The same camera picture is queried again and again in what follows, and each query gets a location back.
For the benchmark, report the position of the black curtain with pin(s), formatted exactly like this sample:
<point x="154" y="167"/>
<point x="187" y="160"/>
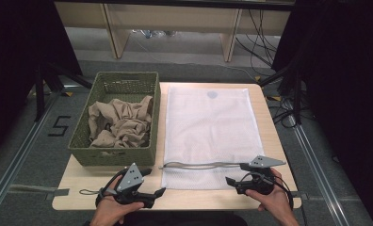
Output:
<point x="348" y="94"/>
<point x="15" y="62"/>

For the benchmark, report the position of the white mesh laundry bag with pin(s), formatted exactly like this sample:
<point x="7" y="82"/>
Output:
<point x="211" y="132"/>

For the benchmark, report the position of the black metal stand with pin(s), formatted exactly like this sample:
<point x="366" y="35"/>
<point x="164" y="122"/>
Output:
<point x="40" y="94"/>
<point x="297" y="94"/>

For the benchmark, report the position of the person's right hand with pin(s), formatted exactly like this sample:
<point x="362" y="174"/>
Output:
<point x="272" y="201"/>

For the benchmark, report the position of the grey floor tape strip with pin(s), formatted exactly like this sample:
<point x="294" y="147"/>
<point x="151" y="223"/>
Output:
<point x="300" y="195"/>
<point x="27" y="189"/>

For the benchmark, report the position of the person's dark clothing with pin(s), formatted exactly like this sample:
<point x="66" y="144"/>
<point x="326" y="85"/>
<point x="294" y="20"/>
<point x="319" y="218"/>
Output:
<point x="181" y="219"/>

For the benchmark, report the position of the yellow black floor marker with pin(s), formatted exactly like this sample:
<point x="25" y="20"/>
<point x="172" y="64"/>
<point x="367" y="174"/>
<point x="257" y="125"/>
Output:
<point x="275" y="98"/>
<point x="68" y="93"/>

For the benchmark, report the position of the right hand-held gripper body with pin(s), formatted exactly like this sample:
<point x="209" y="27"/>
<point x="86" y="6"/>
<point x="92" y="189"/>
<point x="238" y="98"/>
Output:
<point x="258" y="185"/>

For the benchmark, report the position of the metal floor rail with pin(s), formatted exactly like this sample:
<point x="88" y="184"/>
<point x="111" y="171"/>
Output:
<point x="316" y="169"/>
<point x="21" y="153"/>

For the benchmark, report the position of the person's left hand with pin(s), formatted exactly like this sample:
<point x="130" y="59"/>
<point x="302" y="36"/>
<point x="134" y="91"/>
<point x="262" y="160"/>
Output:
<point x="110" y="210"/>

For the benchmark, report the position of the green woven basket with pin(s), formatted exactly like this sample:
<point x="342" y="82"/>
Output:
<point x="115" y="157"/>

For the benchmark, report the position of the beige garment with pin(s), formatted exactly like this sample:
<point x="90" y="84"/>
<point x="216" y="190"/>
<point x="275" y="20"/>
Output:
<point x="125" y="124"/>

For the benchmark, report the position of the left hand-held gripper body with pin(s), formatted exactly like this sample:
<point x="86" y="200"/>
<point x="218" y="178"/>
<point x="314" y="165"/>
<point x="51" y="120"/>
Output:
<point x="129" y="180"/>

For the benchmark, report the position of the beige wooden desk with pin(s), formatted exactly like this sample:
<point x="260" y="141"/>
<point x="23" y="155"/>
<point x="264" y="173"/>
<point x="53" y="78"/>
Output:
<point x="172" y="19"/>

